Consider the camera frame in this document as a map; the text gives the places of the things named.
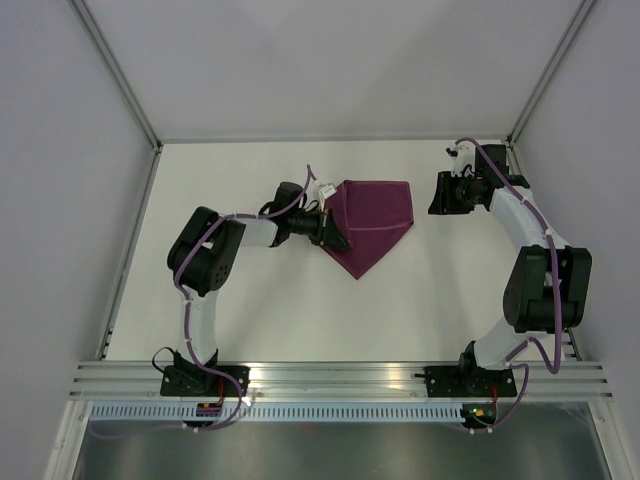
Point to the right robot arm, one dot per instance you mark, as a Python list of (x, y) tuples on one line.
[(546, 291)]

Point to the right aluminium frame post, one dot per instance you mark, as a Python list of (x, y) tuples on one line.
[(559, 55)]

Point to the left aluminium frame post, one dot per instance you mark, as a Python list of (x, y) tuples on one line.
[(100, 43)]

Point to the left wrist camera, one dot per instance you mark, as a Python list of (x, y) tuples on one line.
[(325, 191)]

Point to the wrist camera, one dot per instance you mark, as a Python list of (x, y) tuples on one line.
[(463, 158), (325, 191)]

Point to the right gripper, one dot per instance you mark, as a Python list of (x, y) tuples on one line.
[(443, 203)]

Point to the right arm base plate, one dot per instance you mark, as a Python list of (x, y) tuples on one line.
[(448, 381)]

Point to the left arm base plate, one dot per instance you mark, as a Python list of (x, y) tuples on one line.
[(189, 382)]

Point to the aluminium frame post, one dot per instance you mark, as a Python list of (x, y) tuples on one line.
[(559, 55), (100, 43)]

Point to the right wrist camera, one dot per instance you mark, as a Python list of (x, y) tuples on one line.
[(463, 158)]

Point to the white slotted cable duct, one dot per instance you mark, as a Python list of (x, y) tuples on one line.
[(386, 412)]

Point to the purple cloth napkin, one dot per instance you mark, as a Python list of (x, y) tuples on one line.
[(373, 216)]

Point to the aluminium front rail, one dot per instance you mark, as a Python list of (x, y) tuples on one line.
[(581, 381)]

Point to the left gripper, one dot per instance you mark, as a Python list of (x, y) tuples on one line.
[(327, 234)]

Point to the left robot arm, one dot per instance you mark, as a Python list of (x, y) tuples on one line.
[(202, 257)]

